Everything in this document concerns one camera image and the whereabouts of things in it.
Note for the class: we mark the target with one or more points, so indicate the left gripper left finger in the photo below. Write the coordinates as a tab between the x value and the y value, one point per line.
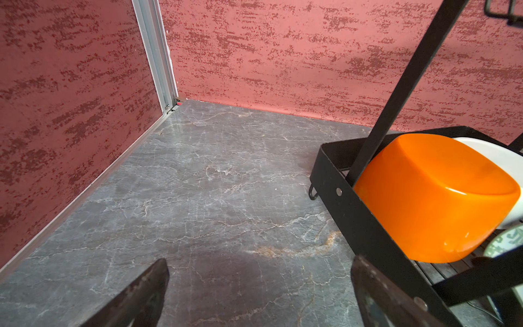
140	303

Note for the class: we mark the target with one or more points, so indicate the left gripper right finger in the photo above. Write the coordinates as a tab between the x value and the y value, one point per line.
381	302

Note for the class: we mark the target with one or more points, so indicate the orange bowl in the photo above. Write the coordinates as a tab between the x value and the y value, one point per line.
437	198

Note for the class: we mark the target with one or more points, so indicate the green white patterned bowl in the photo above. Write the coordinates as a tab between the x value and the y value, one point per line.
506	241

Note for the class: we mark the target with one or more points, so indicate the black wire dish rack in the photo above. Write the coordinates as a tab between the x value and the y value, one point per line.
339	165

